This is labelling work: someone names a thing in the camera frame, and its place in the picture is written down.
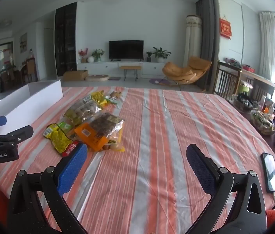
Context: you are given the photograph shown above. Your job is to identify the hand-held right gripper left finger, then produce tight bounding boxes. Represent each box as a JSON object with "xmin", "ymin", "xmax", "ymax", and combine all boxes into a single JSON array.
[{"xmin": 7, "ymin": 143, "xmax": 89, "ymax": 234}]

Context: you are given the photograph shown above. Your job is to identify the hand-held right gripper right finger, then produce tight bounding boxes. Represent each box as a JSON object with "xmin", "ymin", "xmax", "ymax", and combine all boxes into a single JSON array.
[{"xmin": 186, "ymin": 144, "xmax": 267, "ymax": 234}]

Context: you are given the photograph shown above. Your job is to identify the white cardboard box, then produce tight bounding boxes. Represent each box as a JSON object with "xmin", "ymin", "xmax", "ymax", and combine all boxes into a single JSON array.
[{"xmin": 0, "ymin": 79, "xmax": 63, "ymax": 137}]

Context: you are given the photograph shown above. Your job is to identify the yellow snack packet red label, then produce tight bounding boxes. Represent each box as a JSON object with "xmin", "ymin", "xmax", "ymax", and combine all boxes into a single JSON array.
[{"xmin": 43, "ymin": 123, "xmax": 79, "ymax": 157}]

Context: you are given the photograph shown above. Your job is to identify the orange label snack packet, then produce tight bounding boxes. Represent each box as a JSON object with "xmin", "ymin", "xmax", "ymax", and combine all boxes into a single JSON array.
[{"xmin": 74, "ymin": 122, "xmax": 110, "ymax": 152}]

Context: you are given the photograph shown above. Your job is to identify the bright green snack packet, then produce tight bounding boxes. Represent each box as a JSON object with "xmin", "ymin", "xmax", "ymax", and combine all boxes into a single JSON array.
[{"xmin": 58, "ymin": 121, "xmax": 76, "ymax": 133}]

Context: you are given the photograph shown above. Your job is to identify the clear packet dark brown snacks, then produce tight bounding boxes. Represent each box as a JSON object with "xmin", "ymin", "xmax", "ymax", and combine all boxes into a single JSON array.
[{"xmin": 89, "ymin": 112, "xmax": 125, "ymax": 153}]

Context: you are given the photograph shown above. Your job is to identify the clear bag round brown snacks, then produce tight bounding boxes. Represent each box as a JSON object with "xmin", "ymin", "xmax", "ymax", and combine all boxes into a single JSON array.
[{"xmin": 64, "ymin": 99, "xmax": 104, "ymax": 127}]

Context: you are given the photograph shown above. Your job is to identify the orange striped tablecloth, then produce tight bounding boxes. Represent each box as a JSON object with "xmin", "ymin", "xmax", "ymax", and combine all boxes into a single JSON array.
[{"xmin": 0, "ymin": 86, "xmax": 275, "ymax": 234}]

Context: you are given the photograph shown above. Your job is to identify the person's red clothing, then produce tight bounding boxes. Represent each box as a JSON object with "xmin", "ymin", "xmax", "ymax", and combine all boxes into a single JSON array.
[{"xmin": 0, "ymin": 192, "xmax": 10, "ymax": 227}]

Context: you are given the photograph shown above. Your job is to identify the wooden dining chair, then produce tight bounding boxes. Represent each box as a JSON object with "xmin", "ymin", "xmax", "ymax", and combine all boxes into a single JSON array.
[{"xmin": 25, "ymin": 58, "xmax": 38, "ymax": 83}]

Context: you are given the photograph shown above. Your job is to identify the black smartphone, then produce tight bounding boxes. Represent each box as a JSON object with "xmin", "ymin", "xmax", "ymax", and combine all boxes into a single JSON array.
[{"xmin": 260, "ymin": 152, "xmax": 275, "ymax": 192}]

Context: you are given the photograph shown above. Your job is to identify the gold yellow snack packet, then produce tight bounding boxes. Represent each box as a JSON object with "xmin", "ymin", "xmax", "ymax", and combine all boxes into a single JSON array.
[{"xmin": 90, "ymin": 91, "xmax": 107, "ymax": 108}]

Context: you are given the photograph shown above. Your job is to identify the dark basket with items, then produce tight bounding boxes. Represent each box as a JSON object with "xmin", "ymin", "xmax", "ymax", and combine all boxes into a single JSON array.
[{"xmin": 234, "ymin": 95, "xmax": 260, "ymax": 113}]

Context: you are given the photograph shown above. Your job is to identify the brown cardboard box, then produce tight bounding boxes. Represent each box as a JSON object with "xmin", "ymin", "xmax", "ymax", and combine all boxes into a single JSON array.
[{"xmin": 63, "ymin": 70, "xmax": 89, "ymax": 82}]

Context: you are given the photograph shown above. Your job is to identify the green bowl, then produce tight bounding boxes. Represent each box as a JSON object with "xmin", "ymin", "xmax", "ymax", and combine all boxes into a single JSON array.
[{"xmin": 239, "ymin": 80, "xmax": 254, "ymax": 94}]

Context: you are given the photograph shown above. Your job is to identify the beige floor cushion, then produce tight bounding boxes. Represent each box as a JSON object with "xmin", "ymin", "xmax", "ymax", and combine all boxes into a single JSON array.
[{"xmin": 86, "ymin": 74, "xmax": 109, "ymax": 82}]

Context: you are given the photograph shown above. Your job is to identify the purple floor mat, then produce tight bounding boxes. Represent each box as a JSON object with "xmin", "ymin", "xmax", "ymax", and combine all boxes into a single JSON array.
[{"xmin": 149, "ymin": 78, "xmax": 177, "ymax": 86}]

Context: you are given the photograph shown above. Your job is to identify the orange lounge chair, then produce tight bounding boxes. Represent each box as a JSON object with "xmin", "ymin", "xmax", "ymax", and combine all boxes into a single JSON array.
[{"xmin": 162, "ymin": 56, "xmax": 213, "ymax": 87}]

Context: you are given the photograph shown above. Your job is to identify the red flowers in vase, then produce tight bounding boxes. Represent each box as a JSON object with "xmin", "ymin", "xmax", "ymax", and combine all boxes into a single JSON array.
[{"xmin": 78, "ymin": 48, "xmax": 89, "ymax": 63}]

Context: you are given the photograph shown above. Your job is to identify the dark display cabinet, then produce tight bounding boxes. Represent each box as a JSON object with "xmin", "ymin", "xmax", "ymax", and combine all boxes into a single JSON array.
[{"xmin": 54, "ymin": 2, "xmax": 77, "ymax": 77}]

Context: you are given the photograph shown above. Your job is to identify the white television cabinet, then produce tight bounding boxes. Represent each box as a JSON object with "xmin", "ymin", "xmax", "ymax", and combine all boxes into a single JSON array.
[{"xmin": 76, "ymin": 60, "xmax": 174, "ymax": 77}]

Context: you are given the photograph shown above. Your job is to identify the green plant in vase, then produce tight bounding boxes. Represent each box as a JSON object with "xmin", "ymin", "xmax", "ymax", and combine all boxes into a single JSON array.
[{"xmin": 92, "ymin": 49, "xmax": 105, "ymax": 62}]

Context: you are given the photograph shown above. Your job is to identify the small wooden bench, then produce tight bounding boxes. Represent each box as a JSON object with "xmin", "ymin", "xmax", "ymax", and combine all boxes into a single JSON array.
[{"xmin": 119, "ymin": 65, "xmax": 142, "ymax": 81}]

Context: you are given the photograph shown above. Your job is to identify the large potted plant white pot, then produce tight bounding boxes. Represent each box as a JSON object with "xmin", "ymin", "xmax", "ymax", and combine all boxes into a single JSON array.
[{"xmin": 152, "ymin": 47, "xmax": 172, "ymax": 63}]

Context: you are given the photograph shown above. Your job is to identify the black television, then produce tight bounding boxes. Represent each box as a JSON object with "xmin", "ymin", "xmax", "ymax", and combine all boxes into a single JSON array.
[{"xmin": 109, "ymin": 40, "xmax": 144, "ymax": 61}]

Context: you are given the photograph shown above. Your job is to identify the covered standing air conditioner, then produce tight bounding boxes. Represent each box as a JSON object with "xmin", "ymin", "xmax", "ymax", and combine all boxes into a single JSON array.
[{"xmin": 183, "ymin": 15, "xmax": 202, "ymax": 65}]

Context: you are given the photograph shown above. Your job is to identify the grey curtain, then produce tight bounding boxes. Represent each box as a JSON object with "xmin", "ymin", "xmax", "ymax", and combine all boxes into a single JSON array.
[{"xmin": 195, "ymin": 0, "xmax": 219, "ymax": 93}]

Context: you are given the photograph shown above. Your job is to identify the white sheer curtain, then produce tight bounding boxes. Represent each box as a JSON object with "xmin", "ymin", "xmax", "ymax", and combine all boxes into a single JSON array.
[{"xmin": 259, "ymin": 12, "xmax": 275, "ymax": 81}]

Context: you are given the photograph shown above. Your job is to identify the framed wall picture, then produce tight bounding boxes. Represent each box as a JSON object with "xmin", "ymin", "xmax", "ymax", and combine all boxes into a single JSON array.
[{"xmin": 20, "ymin": 32, "xmax": 28, "ymax": 53}]

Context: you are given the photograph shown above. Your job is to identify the red wall hanging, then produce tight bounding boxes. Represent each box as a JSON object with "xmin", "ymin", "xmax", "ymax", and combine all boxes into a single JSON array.
[{"xmin": 219, "ymin": 18, "xmax": 233, "ymax": 40}]

